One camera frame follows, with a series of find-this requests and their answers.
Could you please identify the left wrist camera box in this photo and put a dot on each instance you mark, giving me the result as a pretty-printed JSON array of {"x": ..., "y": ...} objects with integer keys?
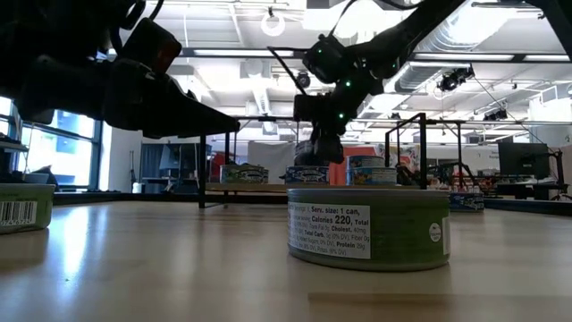
[{"x": 152, "y": 44}]

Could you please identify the dark blue partition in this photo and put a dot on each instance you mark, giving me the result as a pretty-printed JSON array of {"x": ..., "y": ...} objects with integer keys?
[{"x": 152, "y": 165}]

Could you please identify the silver ceiling duct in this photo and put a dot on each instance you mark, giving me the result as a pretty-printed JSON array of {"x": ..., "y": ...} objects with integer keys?
[{"x": 415, "y": 76}]

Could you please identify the distant cluttered desk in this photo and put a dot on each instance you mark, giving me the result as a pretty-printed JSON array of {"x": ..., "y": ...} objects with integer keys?
[{"x": 527, "y": 190}]

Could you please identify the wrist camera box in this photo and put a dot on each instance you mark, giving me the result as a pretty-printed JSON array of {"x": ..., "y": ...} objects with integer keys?
[
  {"x": 324, "y": 60},
  {"x": 152, "y": 44}
]

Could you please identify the grey desk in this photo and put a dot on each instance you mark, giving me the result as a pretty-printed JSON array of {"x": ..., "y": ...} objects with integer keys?
[{"x": 11, "y": 145}]

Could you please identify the black aluminium table frame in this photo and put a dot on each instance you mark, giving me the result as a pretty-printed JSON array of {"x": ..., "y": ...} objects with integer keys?
[{"x": 170, "y": 197}]

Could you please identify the long ceiling light bar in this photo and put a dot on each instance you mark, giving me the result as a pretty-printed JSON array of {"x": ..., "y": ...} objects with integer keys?
[{"x": 246, "y": 53}]

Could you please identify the large window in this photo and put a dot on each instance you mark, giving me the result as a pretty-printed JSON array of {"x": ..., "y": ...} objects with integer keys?
[{"x": 71, "y": 152}]

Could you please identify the black track spotlights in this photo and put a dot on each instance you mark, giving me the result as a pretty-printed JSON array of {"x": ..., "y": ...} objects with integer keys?
[
  {"x": 496, "y": 115},
  {"x": 453, "y": 79}
]

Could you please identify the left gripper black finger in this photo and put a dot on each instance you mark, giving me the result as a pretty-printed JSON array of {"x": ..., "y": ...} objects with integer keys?
[
  {"x": 192, "y": 127},
  {"x": 196, "y": 107}
]

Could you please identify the green tuna can gold lid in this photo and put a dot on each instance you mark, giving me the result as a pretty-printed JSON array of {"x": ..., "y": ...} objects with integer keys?
[{"x": 243, "y": 175}]

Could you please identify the distant black metal frame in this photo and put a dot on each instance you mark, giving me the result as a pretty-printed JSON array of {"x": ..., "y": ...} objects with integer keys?
[{"x": 536, "y": 122}]

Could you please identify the white partition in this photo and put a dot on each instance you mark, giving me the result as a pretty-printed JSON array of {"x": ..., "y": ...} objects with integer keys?
[{"x": 268, "y": 154}]

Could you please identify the black round spotlight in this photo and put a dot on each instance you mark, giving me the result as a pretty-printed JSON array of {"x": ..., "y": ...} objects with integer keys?
[{"x": 304, "y": 80}]

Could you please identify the white cup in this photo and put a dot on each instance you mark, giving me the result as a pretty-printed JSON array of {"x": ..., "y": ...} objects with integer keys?
[{"x": 137, "y": 188}]

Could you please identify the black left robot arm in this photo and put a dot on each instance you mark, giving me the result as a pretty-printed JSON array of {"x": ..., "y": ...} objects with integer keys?
[{"x": 36, "y": 36}]

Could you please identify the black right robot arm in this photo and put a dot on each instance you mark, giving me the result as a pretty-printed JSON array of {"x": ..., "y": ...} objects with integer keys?
[{"x": 402, "y": 31}]

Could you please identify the wooden shelf black metal frame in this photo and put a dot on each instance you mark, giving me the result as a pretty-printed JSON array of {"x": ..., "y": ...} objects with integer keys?
[{"x": 202, "y": 170}]

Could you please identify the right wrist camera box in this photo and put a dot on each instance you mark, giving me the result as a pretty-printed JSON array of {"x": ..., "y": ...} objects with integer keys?
[{"x": 324, "y": 60}]

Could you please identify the black bag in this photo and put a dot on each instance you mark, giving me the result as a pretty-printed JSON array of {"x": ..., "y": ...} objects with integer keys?
[{"x": 44, "y": 175}]

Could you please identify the black computer monitor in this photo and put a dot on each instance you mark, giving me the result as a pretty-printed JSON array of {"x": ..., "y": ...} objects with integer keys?
[{"x": 523, "y": 161}]

